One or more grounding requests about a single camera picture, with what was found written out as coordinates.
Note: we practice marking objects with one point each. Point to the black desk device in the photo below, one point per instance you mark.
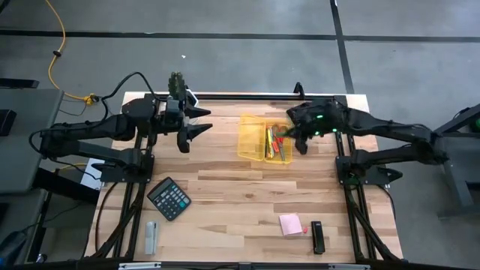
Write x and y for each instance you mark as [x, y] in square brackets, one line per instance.
[6, 122]

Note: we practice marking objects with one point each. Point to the orange eraser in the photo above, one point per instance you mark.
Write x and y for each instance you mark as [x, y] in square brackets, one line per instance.
[275, 144]

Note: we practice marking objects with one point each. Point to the grey side desk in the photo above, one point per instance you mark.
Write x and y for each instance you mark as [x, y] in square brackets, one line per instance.
[26, 150]

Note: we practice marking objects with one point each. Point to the tall green cactus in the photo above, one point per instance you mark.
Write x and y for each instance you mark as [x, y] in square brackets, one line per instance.
[177, 86]

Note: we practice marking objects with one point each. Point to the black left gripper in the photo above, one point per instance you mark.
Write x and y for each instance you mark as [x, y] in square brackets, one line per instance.
[174, 125]

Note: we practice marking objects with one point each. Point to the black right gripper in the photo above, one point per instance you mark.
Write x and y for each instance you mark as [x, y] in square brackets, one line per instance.
[309, 120]

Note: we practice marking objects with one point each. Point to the yellow transparent pencil case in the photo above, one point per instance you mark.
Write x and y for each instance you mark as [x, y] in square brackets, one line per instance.
[251, 138]

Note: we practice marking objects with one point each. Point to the yellow highlighter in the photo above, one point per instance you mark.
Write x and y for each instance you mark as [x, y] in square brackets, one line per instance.
[268, 142]

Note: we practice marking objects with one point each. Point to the grey metal stand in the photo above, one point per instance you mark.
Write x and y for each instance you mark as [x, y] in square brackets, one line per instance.
[459, 180]

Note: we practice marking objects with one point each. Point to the black desk calculator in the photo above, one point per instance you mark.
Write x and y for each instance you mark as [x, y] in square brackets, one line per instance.
[168, 198]

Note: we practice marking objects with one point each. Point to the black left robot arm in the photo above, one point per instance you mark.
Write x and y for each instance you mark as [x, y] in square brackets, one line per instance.
[86, 129]

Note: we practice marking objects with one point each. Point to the right gripper black hook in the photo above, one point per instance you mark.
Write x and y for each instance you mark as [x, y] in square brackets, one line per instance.
[302, 147]

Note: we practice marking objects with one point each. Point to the white paper sheet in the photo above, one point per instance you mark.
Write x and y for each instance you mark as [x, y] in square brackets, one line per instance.
[90, 176]

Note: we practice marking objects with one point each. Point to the silver metal bracket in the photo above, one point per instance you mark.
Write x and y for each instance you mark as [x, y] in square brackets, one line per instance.
[349, 267]
[139, 265]

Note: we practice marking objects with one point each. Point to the black clamp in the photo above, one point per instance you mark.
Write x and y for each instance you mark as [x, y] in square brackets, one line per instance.
[299, 89]

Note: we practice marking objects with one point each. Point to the grey stapler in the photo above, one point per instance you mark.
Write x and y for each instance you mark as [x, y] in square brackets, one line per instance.
[151, 238]

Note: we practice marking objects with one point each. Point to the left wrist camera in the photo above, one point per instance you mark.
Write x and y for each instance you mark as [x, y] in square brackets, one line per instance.
[173, 108]

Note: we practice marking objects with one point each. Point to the black flat bar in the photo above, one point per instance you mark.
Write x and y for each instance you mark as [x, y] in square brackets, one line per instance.
[18, 83]

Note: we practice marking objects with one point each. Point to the gripper black hook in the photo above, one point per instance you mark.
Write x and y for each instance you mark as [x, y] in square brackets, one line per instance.
[302, 147]
[183, 144]

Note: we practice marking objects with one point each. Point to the pink sticky note pad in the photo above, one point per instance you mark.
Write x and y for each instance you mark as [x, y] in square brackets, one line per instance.
[290, 224]

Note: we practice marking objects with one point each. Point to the black stapler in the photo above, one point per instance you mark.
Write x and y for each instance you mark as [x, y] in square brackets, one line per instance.
[318, 238]

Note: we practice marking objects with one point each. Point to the left gripper black hook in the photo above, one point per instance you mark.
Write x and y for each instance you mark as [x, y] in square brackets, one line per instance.
[183, 144]

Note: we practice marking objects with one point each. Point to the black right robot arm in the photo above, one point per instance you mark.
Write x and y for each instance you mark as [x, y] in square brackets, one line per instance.
[393, 129]

